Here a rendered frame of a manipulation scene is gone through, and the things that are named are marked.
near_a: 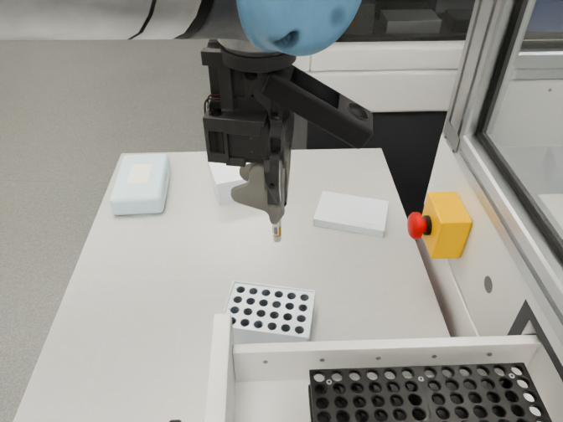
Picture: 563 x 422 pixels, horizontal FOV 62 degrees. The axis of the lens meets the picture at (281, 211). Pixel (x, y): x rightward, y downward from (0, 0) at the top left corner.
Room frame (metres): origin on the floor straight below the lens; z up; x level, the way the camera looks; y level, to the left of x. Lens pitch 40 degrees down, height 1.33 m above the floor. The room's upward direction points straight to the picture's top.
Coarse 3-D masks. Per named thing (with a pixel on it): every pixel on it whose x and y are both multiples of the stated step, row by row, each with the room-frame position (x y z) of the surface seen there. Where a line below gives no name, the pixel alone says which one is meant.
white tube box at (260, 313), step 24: (240, 288) 0.47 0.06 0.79; (264, 288) 0.46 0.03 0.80; (288, 288) 0.46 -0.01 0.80; (240, 312) 0.42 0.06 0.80; (264, 312) 0.42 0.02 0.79; (288, 312) 0.42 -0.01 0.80; (312, 312) 0.43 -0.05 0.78; (240, 336) 0.39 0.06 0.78; (264, 336) 0.38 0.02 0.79; (288, 336) 0.38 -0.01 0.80
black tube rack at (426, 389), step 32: (352, 384) 0.25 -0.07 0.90; (384, 384) 0.25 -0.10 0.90; (416, 384) 0.25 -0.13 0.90; (448, 384) 0.26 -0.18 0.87; (480, 384) 0.25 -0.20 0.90; (512, 384) 0.25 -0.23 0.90; (320, 416) 0.23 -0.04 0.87; (352, 416) 0.22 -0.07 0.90; (384, 416) 0.23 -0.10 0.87; (416, 416) 0.23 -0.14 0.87; (448, 416) 0.22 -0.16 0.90; (480, 416) 0.23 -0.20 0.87; (512, 416) 0.22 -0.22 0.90; (544, 416) 0.22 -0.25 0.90
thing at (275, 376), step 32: (256, 352) 0.29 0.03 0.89; (288, 352) 0.29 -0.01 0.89; (320, 352) 0.29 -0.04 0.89; (352, 352) 0.29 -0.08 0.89; (384, 352) 0.29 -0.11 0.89; (416, 352) 0.30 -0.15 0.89; (448, 352) 0.30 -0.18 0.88; (480, 352) 0.30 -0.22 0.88; (512, 352) 0.30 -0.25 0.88; (544, 352) 0.29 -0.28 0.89; (256, 384) 0.28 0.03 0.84; (288, 384) 0.28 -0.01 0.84; (544, 384) 0.27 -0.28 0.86; (256, 416) 0.25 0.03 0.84; (288, 416) 0.25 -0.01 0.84
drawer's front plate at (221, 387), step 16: (224, 320) 0.31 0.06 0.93; (224, 336) 0.29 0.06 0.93; (224, 352) 0.27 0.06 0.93; (224, 368) 0.25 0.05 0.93; (208, 384) 0.23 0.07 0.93; (224, 384) 0.23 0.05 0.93; (208, 400) 0.22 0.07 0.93; (224, 400) 0.22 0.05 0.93; (208, 416) 0.20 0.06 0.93; (224, 416) 0.20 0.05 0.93
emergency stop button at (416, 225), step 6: (414, 216) 0.51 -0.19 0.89; (420, 216) 0.51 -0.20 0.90; (408, 222) 0.52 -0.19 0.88; (414, 222) 0.50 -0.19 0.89; (420, 222) 0.50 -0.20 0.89; (408, 228) 0.51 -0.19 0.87; (414, 228) 0.50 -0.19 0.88; (420, 228) 0.50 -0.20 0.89; (414, 234) 0.50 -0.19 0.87; (420, 234) 0.49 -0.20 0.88
